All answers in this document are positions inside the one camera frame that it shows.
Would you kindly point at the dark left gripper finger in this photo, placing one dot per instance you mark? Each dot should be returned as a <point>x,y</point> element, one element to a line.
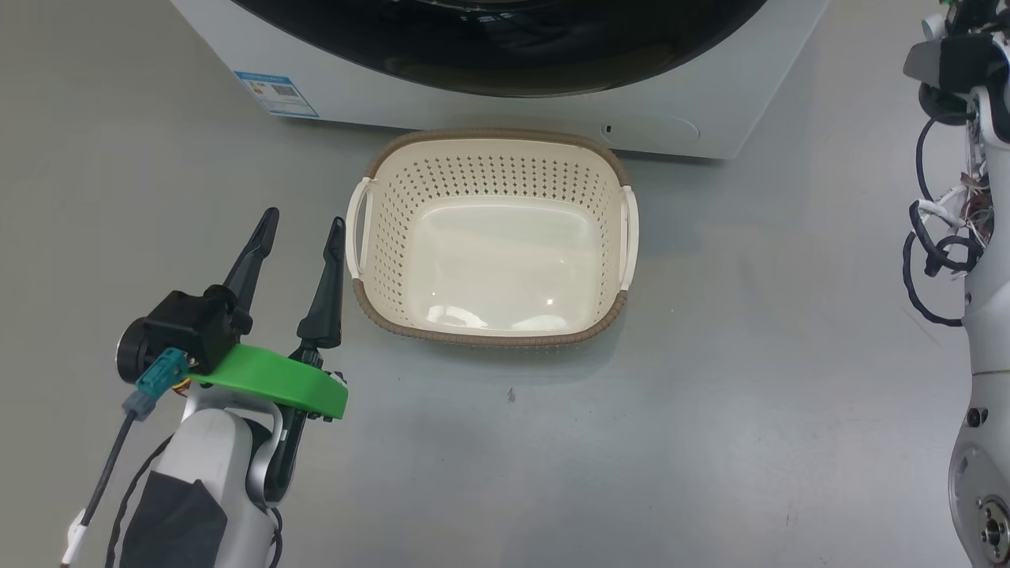
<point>327,300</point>
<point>256,252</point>

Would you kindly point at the black round glass washer door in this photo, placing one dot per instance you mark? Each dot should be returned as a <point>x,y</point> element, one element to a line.
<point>505,47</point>

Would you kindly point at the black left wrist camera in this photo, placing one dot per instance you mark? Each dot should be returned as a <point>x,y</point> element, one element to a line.
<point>189,323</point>

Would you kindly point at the white front-load washing machine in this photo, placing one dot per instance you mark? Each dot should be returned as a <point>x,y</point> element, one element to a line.
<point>473,114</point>

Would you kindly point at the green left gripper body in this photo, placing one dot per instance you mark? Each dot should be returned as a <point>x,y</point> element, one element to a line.
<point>268,379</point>

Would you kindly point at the blue energy label sticker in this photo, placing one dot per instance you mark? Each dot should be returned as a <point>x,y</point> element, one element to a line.
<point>276,95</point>

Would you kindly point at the cream perforated laundry basket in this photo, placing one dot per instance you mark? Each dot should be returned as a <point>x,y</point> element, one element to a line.
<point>497,260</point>

